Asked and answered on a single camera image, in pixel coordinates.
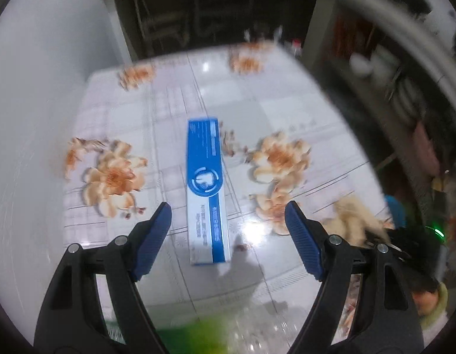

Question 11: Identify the brown paper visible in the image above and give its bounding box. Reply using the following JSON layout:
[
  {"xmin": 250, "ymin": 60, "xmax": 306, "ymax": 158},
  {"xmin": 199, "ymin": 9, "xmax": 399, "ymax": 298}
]
[{"xmin": 321, "ymin": 195, "xmax": 390, "ymax": 248}]

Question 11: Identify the green plastic drink bottle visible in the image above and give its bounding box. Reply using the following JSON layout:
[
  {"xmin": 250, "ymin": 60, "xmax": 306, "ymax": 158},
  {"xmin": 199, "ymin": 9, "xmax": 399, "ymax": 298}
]
[{"xmin": 145, "ymin": 294, "xmax": 314, "ymax": 353}]

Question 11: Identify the blue white toothpaste box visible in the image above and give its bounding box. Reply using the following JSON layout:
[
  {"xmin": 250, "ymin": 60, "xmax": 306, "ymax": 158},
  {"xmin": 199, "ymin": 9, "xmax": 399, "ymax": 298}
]
[{"xmin": 185, "ymin": 117, "xmax": 231, "ymax": 265}]

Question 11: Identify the blue plastic trash basket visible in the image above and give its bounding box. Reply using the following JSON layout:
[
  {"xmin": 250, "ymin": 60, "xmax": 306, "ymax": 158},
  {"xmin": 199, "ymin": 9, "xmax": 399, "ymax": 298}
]
[{"xmin": 385, "ymin": 195, "xmax": 406, "ymax": 229}]

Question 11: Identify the floral tablecloth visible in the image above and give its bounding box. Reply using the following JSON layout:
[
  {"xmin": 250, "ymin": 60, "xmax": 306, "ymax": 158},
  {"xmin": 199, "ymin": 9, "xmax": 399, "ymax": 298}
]
[{"xmin": 63, "ymin": 46, "xmax": 388, "ymax": 325}]

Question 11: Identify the cooking oil bottle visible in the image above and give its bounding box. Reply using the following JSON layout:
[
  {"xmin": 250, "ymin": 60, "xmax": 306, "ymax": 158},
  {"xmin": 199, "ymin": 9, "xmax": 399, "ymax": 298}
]
[{"xmin": 290, "ymin": 38, "xmax": 302, "ymax": 58}]

